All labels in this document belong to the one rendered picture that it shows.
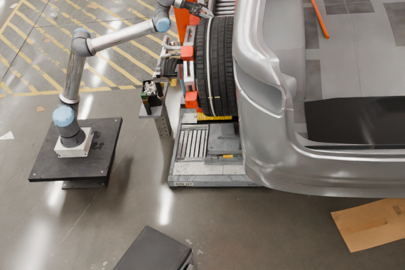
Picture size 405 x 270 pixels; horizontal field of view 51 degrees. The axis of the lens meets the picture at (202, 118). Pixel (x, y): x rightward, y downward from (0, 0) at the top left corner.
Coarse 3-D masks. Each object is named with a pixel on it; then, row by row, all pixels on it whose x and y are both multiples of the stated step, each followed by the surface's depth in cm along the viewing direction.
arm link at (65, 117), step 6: (60, 108) 306; (66, 108) 305; (72, 108) 311; (54, 114) 303; (60, 114) 302; (66, 114) 302; (72, 114) 303; (54, 120) 300; (60, 120) 299; (66, 120) 299; (72, 120) 303; (60, 126) 301; (66, 126) 302; (72, 126) 305; (78, 126) 313; (60, 132) 307; (66, 132) 306; (72, 132) 308
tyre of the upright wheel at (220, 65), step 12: (204, 24) 264; (216, 24) 262; (228, 24) 261; (204, 36) 258; (216, 36) 256; (228, 36) 254; (204, 48) 255; (216, 48) 253; (228, 48) 252; (204, 60) 254; (216, 60) 252; (228, 60) 251; (204, 72) 255; (216, 72) 253; (228, 72) 252; (204, 84) 256; (216, 84) 255; (228, 84) 255; (204, 96) 261; (216, 96) 260; (228, 96) 259; (204, 108) 269; (216, 108) 269; (228, 108) 269
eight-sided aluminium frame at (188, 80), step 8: (192, 32) 271; (184, 40) 265; (192, 40) 264; (184, 64) 261; (192, 64) 261; (184, 72) 261; (192, 72) 261; (184, 80) 261; (192, 80) 261; (192, 88) 265
